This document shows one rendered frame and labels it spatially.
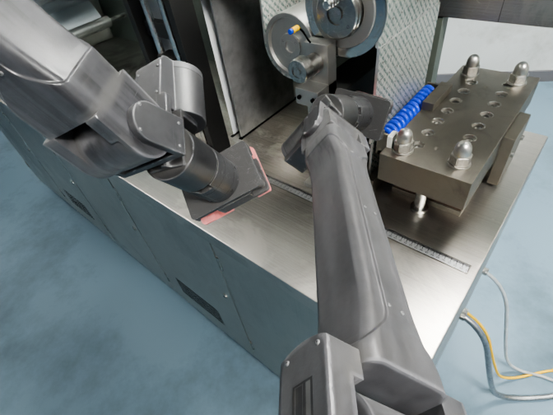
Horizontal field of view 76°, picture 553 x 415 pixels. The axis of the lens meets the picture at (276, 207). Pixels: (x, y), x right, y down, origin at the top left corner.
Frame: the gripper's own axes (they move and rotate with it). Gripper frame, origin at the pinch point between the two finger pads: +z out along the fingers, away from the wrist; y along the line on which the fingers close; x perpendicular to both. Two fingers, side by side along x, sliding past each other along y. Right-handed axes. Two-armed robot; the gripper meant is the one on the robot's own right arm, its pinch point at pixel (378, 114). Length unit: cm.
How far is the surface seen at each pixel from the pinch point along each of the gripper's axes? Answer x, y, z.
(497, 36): 46, -28, 244
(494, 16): 21.7, 8.5, 23.0
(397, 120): -0.7, 2.5, 4.1
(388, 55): 9.8, 0.2, -3.8
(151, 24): 6.5, -44.0, -19.5
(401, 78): 6.8, 0.3, 5.6
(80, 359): -130, -91, -13
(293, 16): 12.7, -16.8, -9.5
